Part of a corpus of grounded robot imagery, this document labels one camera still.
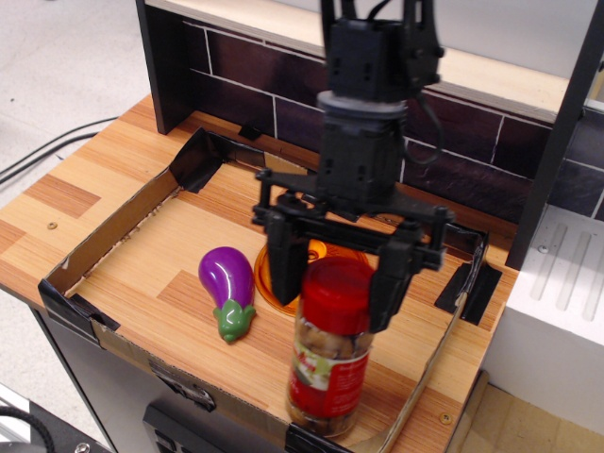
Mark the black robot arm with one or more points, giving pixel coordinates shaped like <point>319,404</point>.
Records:
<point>374,66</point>

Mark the cardboard fence with black tape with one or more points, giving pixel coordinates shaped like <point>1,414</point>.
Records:
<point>134,279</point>

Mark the black shelf frame with brick backsplash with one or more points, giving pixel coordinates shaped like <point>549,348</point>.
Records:
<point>257,64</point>

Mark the white toy sink unit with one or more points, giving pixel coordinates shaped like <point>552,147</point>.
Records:
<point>548,347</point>

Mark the red-lidded basil spice bottle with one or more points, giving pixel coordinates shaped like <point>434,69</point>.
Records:
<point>331,345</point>

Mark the purple toy eggplant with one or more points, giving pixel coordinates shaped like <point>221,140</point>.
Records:
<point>227,276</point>

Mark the black cabinet below table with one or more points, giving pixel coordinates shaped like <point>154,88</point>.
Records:
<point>144,404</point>

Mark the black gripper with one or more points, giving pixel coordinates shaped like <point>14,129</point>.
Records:
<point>352,200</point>

